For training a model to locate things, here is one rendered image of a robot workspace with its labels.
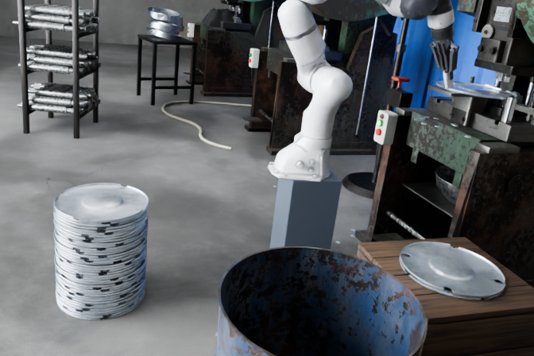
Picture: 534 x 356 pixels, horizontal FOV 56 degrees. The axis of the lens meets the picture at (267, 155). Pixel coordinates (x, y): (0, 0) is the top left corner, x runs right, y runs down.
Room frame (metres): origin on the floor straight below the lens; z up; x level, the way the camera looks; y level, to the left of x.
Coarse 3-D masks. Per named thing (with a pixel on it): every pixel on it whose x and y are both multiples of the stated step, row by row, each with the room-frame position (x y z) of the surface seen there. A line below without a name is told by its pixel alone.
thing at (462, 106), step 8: (432, 88) 1.89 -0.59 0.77; (440, 88) 1.87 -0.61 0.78; (456, 96) 1.80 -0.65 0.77; (464, 96) 1.82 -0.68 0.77; (472, 96) 1.83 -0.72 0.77; (456, 104) 1.93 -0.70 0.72; (464, 104) 1.89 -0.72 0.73; (472, 104) 1.86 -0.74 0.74; (480, 104) 1.88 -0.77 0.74; (456, 112) 1.92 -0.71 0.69; (464, 112) 1.88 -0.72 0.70; (472, 112) 1.87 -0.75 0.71; (480, 112) 1.88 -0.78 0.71; (456, 120) 1.91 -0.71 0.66; (464, 120) 1.87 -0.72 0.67
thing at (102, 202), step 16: (64, 192) 1.51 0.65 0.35; (80, 192) 1.53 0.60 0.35; (96, 192) 1.54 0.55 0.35; (112, 192) 1.56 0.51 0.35; (128, 192) 1.57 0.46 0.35; (64, 208) 1.40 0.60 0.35; (80, 208) 1.41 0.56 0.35; (96, 208) 1.42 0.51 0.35; (112, 208) 1.43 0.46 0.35; (128, 208) 1.45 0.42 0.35; (144, 208) 1.46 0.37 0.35
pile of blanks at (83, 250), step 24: (144, 216) 1.46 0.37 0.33; (72, 240) 1.35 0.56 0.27; (96, 240) 1.34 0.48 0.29; (120, 240) 1.37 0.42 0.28; (144, 240) 1.46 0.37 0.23; (72, 264) 1.34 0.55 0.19; (96, 264) 1.34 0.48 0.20; (120, 264) 1.37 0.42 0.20; (144, 264) 1.47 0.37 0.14; (72, 288) 1.35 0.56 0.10; (96, 288) 1.35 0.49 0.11; (120, 288) 1.37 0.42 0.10; (144, 288) 1.49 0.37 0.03; (72, 312) 1.34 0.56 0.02; (96, 312) 1.33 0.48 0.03; (120, 312) 1.37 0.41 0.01
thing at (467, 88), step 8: (448, 88) 1.85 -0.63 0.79; (456, 88) 1.90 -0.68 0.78; (464, 88) 1.90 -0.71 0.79; (472, 88) 1.91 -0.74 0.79; (480, 88) 1.93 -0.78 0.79; (488, 88) 2.00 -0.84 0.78; (496, 88) 2.01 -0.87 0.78; (480, 96) 1.78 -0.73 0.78; (488, 96) 1.78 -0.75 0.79; (496, 96) 1.82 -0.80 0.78; (504, 96) 1.85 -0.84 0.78
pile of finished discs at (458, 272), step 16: (400, 256) 1.31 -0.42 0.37; (416, 256) 1.34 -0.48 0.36; (432, 256) 1.35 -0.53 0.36; (448, 256) 1.36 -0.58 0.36; (464, 256) 1.37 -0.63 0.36; (480, 256) 1.38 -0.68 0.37; (416, 272) 1.24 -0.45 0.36; (432, 272) 1.25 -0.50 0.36; (448, 272) 1.25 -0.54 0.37; (464, 272) 1.26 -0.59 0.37; (480, 272) 1.28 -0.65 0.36; (496, 272) 1.30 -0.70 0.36; (432, 288) 1.17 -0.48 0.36; (448, 288) 1.19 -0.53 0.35; (464, 288) 1.18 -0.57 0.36; (480, 288) 1.19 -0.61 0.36; (496, 288) 1.20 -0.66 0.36
